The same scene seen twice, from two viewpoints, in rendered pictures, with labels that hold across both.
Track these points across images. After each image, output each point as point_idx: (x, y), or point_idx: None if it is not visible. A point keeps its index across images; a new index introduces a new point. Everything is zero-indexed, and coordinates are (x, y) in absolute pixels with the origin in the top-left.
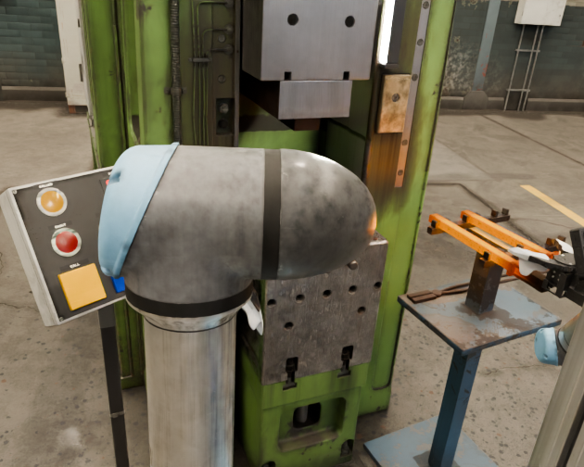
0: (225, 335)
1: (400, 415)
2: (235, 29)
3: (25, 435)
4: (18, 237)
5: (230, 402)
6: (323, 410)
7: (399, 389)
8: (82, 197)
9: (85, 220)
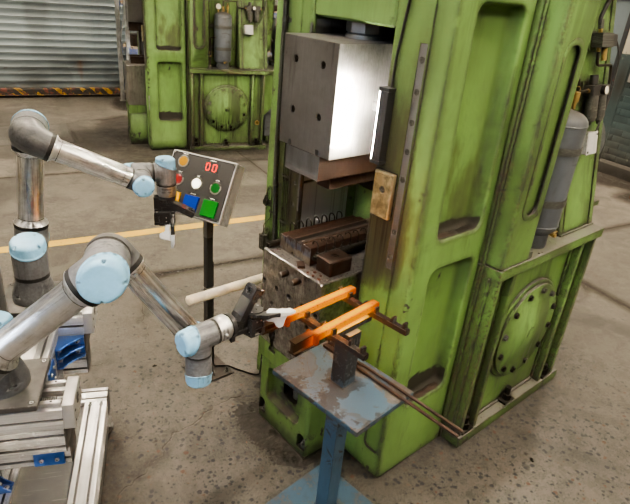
0: (21, 161)
1: (373, 488)
2: None
3: None
4: None
5: (24, 183)
6: (298, 397)
7: (408, 485)
8: (194, 164)
9: (189, 174)
